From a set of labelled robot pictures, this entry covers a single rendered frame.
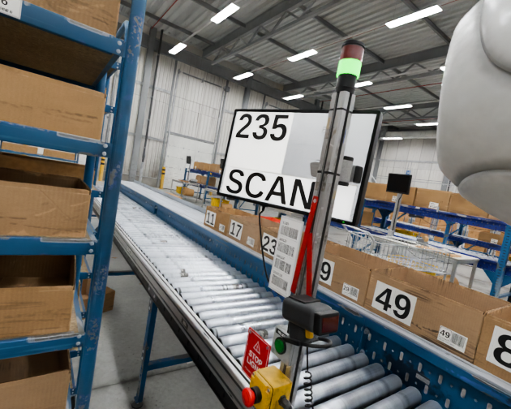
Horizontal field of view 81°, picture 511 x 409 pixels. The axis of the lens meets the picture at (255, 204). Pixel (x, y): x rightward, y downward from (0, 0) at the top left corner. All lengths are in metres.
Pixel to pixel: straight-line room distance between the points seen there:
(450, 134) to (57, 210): 0.67
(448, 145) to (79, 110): 0.64
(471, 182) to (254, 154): 0.83
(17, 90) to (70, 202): 0.22
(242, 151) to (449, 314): 0.86
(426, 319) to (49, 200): 1.16
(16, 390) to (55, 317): 0.16
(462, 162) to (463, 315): 1.04
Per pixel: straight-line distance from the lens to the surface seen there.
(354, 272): 1.38
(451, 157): 0.19
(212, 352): 1.15
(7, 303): 0.76
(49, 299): 0.76
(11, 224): 0.72
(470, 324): 1.21
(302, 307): 0.66
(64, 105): 0.70
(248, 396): 0.78
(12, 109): 0.70
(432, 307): 1.24
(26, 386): 0.86
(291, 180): 0.88
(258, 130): 0.99
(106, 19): 0.75
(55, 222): 0.72
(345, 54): 0.77
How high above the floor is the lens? 1.32
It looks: 4 degrees down
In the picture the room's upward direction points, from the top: 10 degrees clockwise
